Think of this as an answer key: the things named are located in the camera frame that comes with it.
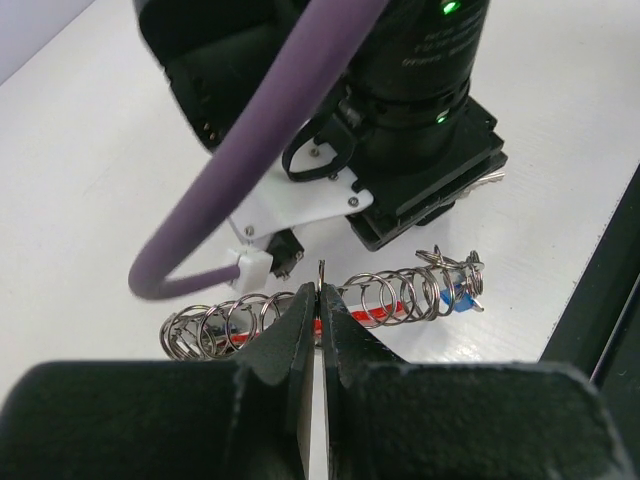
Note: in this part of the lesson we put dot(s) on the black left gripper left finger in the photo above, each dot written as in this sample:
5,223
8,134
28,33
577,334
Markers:
243,417

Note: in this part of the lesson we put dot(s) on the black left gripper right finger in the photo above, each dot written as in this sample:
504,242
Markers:
388,418

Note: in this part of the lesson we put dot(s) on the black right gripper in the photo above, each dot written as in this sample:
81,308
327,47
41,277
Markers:
415,164

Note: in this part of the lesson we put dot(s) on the red-handled metal key organizer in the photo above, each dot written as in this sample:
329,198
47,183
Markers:
385,298

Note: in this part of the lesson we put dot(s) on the blue key tag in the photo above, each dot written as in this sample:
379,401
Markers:
458,300

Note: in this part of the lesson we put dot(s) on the black-headed key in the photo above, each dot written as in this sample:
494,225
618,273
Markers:
493,177

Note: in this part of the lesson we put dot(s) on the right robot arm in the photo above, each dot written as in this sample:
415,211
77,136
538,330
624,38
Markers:
315,87

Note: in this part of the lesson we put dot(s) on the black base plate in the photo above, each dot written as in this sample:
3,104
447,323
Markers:
598,331

